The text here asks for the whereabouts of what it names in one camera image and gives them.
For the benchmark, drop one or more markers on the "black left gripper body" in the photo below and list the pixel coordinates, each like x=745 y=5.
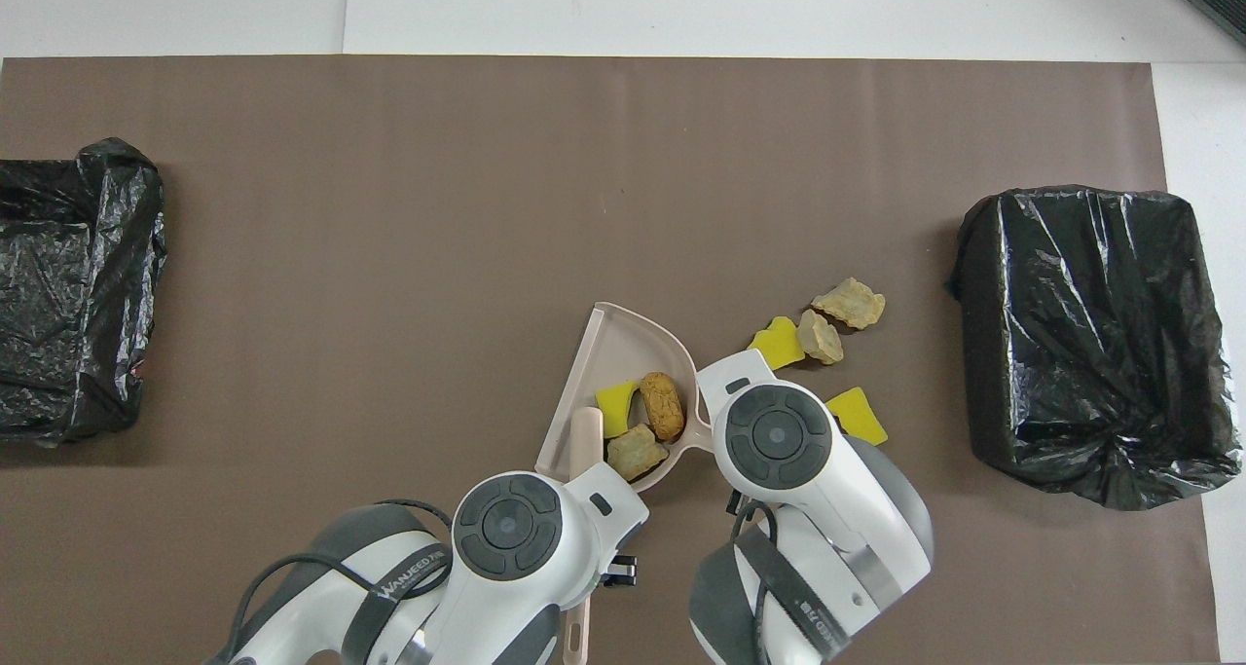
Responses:
x=620 y=571

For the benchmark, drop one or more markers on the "beige hand brush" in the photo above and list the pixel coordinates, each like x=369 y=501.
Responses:
x=586 y=441

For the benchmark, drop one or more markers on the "yellow green-backed sponge piece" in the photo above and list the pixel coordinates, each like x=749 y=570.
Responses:
x=616 y=407

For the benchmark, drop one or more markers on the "orange-brown sponge lump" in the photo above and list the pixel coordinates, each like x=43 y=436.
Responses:
x=662 y=407

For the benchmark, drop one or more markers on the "pale pink dustpan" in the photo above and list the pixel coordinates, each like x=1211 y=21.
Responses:
x=623 y=353

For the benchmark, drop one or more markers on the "notched yellow sponge piece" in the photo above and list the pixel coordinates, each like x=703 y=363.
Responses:
x=861 y=417

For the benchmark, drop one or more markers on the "small beige sponge chunk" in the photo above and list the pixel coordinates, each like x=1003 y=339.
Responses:
x=820 y=338

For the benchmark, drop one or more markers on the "long beige sponge chunk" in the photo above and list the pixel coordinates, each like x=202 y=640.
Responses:
x=852 y=304

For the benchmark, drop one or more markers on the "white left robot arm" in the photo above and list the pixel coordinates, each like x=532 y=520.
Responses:
x=506 y=529

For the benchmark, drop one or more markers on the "bin with black bag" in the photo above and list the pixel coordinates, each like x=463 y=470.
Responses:
x=1071 y=334
x=58 y=285

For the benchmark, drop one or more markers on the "brown table mat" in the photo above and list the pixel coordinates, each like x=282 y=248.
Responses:
x=389 y=139

